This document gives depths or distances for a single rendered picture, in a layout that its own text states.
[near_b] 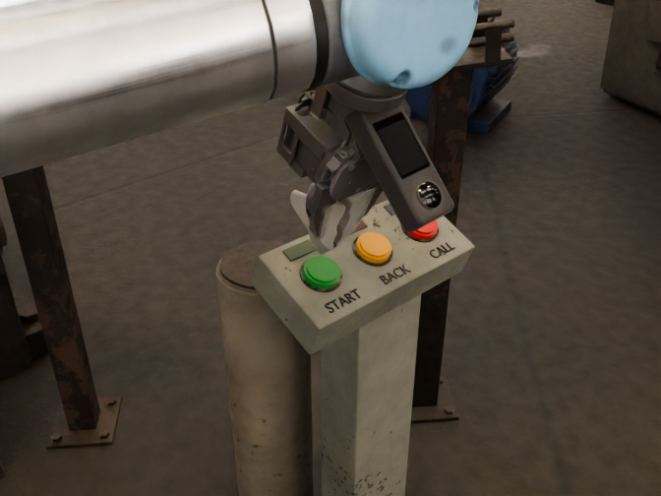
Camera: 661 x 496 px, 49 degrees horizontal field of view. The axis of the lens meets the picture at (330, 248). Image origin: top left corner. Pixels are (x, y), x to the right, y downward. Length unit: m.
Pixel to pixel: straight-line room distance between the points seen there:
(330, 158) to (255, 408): 0.48
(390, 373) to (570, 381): 0.77
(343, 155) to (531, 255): 1.38
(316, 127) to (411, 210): 0.12
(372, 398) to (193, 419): 0.64
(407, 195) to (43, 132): 0.34
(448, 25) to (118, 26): 0.16
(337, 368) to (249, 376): 0.16
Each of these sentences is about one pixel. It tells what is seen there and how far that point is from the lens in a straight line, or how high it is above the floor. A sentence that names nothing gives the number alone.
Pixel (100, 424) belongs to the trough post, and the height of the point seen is 0.01.
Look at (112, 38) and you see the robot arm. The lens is 0.34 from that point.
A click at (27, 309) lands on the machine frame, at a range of 1.70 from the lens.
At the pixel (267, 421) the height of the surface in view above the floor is 0.30.
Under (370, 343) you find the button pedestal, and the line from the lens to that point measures 0.83.
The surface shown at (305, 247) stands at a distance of 0.79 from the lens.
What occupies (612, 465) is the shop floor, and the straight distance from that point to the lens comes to 1.47.
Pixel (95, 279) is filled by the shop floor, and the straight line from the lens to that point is 1.90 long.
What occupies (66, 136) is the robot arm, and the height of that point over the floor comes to 0.91.
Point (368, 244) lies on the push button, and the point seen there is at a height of 0.61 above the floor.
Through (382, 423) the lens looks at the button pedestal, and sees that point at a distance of 0.94.
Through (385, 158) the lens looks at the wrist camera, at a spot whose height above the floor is 0.78.
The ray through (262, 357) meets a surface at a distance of 0.96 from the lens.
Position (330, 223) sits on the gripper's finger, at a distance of 0.69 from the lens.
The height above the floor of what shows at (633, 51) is 0.22.
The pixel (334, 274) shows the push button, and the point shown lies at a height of 0.61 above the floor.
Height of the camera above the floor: 1.04
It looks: 32 degrees down
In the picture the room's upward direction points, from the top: straight up
